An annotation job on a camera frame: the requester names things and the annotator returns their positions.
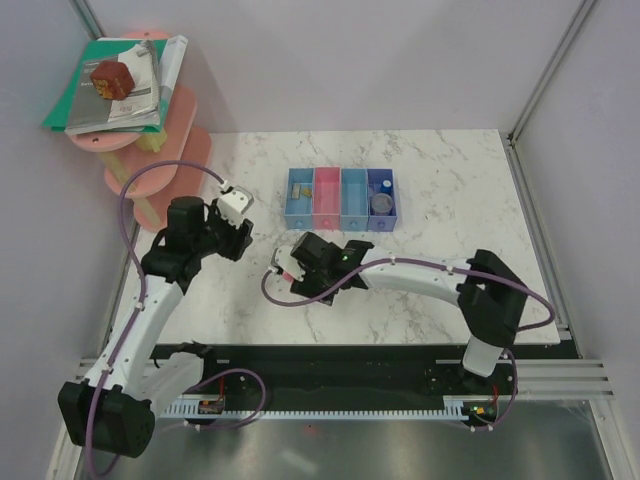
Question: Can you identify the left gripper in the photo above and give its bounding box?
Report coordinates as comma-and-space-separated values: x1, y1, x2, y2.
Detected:
193, 199, 254, 262

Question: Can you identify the small clear ruler case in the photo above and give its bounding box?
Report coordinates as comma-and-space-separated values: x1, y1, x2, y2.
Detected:
291, 184, 301, 200

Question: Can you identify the clear jar of paper clips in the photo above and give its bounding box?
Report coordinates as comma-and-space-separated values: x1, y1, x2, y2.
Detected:
370, 193, 394, 216

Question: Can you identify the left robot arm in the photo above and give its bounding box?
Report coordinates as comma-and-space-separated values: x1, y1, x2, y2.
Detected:
58, 188, 253, 458

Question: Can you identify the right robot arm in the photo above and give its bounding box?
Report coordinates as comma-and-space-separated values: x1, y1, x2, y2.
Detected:
273, 232, 527, 394

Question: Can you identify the pink drawer box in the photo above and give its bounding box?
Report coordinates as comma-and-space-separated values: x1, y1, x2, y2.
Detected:
312, 167, 341, 231

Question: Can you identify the light blue drawer box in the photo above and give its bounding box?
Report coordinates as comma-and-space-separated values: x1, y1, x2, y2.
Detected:
284, 168, 314, 230

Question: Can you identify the purple drawer box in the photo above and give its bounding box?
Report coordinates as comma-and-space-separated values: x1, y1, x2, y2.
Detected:
367, 168, 398, 232

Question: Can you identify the sky blue drawer box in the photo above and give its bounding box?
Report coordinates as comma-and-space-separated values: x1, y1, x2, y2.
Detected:
340, 168, 369, 231

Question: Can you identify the pink tiered shelf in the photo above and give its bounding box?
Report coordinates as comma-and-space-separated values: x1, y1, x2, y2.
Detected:
71, 30, 212, 232

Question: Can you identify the grey manual booklet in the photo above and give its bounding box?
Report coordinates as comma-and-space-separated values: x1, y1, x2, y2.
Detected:
65, 47, 161, 135

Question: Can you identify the red brown cube box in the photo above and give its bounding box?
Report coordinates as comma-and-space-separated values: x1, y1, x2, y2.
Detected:
90, 60, 135, 101

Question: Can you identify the green folder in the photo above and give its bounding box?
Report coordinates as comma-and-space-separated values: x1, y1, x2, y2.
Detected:
43, 38, 169, 133

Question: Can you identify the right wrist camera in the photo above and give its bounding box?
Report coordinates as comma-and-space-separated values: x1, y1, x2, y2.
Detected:
271, 245, 305, 281

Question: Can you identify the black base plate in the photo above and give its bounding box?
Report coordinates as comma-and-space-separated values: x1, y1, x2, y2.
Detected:
149, 343, 581, 414

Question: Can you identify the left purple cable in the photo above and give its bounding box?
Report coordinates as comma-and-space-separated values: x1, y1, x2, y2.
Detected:
84, 160, 269, 477

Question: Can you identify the white cable duct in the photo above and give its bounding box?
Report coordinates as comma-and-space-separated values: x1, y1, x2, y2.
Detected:
160, 396, 499, 421

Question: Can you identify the aluminium rail frame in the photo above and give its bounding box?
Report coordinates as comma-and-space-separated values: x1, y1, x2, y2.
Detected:
44, 219, 619, 480

